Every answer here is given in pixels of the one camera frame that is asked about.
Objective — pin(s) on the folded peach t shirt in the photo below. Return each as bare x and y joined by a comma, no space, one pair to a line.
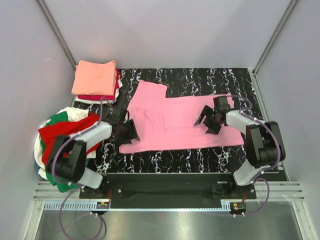
94,78

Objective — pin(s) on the aluminium rail profile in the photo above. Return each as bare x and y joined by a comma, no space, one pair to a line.
279,191

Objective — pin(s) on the red t shirt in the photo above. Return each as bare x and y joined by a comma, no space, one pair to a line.
68,128

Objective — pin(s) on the right aluminium frame post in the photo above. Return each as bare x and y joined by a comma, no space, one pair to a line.
278,29

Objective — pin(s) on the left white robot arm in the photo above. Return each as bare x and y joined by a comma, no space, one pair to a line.
72,141

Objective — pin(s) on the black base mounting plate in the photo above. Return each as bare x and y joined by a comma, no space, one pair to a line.
213,185

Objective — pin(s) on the folded magenta t shirt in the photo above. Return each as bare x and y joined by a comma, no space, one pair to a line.
113,97

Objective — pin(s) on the slotted cable duct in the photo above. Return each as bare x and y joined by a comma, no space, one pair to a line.
93,205

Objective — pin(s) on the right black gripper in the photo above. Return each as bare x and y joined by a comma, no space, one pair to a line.
207,111

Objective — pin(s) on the pink t shirt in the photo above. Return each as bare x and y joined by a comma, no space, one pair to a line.
168,123

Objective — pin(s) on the green t shirt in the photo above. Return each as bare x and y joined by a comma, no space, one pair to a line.
57,120

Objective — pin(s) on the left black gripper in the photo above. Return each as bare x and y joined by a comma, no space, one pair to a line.
132,134

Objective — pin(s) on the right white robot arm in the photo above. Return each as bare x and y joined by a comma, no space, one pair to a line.
263,143

